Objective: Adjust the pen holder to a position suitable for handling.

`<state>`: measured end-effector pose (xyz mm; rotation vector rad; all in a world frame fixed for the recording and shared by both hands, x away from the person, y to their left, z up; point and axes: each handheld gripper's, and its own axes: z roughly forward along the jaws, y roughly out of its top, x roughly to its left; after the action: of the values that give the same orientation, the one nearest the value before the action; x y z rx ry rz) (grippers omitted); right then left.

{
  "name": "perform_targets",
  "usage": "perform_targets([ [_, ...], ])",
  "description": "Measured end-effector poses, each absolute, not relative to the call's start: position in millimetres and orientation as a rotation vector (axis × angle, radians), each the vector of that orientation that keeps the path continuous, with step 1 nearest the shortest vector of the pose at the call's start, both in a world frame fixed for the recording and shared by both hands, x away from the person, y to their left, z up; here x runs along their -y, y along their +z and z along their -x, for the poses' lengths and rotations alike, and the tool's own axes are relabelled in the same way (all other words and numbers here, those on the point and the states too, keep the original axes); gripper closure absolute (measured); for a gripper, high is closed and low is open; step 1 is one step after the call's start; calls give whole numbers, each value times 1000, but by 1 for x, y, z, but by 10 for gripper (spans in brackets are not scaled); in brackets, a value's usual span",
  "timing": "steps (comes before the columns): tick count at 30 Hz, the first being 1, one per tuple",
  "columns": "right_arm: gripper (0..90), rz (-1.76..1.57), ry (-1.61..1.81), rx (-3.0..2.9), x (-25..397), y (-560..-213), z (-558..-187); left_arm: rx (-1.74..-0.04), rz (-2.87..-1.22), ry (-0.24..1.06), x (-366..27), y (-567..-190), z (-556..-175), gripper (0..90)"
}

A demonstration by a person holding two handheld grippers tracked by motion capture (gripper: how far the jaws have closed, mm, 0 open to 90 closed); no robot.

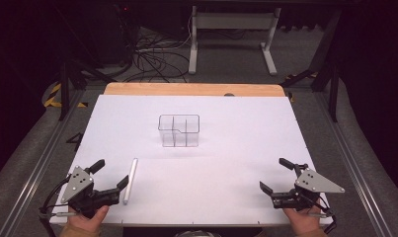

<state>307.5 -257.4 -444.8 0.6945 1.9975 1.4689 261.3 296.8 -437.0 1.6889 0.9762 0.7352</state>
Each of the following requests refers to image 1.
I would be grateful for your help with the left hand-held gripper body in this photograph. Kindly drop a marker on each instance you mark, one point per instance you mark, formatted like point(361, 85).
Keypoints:
point(77, 184)

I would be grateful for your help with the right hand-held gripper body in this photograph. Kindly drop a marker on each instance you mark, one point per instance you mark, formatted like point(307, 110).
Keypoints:
point(313, 182)

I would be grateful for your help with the white pen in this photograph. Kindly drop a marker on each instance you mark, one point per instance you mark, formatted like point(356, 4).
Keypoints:
point(130, 181)

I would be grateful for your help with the clear plastic divided organizer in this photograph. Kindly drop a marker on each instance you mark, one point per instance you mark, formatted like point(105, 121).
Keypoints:
point(179, 131)

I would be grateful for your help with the person's left hand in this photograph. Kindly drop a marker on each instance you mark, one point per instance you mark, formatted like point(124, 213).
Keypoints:
point(88, 220)

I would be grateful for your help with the person's right hand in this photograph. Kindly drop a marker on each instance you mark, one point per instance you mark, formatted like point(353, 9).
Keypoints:
point(302, 220)

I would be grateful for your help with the white table cover sheet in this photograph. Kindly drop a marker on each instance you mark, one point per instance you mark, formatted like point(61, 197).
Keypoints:
point(203, 184)

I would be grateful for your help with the yellow black hazard tape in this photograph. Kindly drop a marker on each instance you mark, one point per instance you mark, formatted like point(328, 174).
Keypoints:
point(53, 95)

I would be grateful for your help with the grey round object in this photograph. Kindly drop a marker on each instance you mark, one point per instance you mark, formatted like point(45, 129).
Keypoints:
point(197, 234)

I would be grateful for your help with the black metal stand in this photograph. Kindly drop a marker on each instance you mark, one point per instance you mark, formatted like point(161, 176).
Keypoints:
point(64, 89)
point(333, 89)

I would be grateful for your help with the black computer case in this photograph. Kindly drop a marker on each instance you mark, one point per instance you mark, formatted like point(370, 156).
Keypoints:
point(117, 36)

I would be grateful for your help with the black triangular bracket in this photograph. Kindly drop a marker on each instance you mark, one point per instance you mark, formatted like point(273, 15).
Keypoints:
point(75, 140)

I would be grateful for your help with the aluminium floor rail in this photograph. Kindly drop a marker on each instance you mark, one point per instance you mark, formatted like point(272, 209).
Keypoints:
point(38, 171)
point(354, 171)

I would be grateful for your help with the white metal stand frame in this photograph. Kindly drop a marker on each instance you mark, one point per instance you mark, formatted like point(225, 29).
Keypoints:
point(232, 20)

